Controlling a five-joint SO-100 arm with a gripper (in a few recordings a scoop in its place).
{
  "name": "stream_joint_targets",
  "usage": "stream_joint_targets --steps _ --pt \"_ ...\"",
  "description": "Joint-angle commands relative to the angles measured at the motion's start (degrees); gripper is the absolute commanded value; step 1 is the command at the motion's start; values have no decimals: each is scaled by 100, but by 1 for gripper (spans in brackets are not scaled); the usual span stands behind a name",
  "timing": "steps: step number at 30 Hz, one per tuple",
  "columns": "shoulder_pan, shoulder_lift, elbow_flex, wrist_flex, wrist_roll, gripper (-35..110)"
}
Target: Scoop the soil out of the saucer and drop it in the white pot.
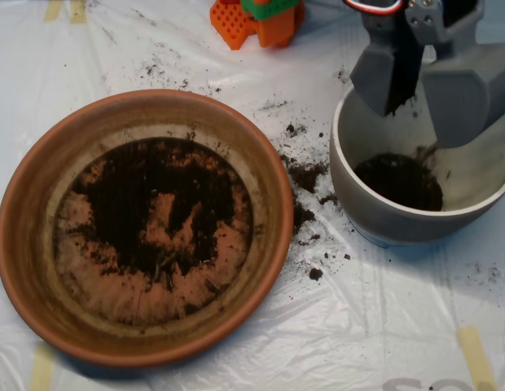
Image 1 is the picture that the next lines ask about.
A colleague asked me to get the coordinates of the dark soil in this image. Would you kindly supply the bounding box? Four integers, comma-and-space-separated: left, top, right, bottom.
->
67, 138, 241, 292
353, 146, 444, 212

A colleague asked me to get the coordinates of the spilled soil pile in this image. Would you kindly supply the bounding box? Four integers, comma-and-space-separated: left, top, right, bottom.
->
279, 152, 339, 237

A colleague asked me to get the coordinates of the terracotta saucer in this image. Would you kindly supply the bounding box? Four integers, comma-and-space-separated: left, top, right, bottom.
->
0, 89, 295, 370

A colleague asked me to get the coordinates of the white ceramic pot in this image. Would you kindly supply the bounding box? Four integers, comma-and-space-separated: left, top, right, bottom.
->
328, 56, 505, 248

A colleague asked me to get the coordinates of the beige masking tape strip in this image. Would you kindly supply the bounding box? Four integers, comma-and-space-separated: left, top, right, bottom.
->
28, 344, 56, 391
429, 0, 449, 20
43, 0, 64, 22
70, 0, 89, 24
458, 325, 498, 391

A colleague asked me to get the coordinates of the clear plastic sheet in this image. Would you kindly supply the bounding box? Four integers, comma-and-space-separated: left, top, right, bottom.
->
0, 0, 505, 391

